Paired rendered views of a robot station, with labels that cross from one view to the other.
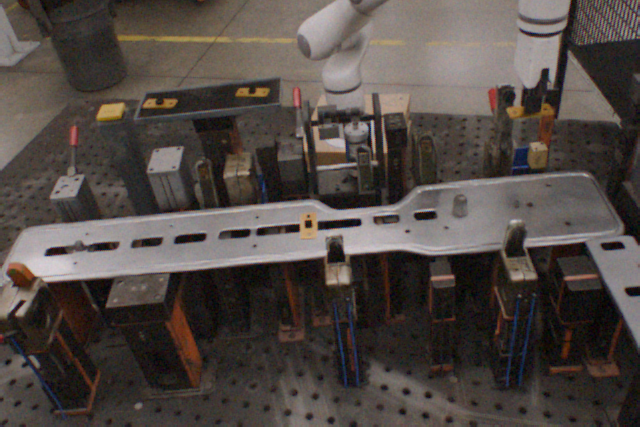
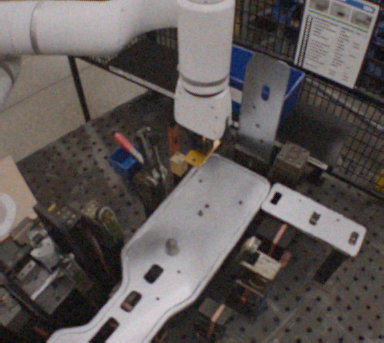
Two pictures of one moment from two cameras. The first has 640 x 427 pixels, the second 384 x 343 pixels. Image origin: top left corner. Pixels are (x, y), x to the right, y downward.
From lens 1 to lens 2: 0.76 m
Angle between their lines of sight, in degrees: 43
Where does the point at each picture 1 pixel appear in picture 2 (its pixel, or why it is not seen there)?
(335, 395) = not seen: outside the picture
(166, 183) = not seen: outside the picture
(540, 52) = (223, 107)
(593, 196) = (231, 169)
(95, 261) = not seen: outside the picture
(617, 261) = (288, 207)
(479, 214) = (186, 241)
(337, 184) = (52, 293)
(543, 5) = (221, 66)
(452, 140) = (60, 168)
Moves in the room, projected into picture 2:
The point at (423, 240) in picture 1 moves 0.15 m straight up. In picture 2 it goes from (176, 296) to (173, 273)
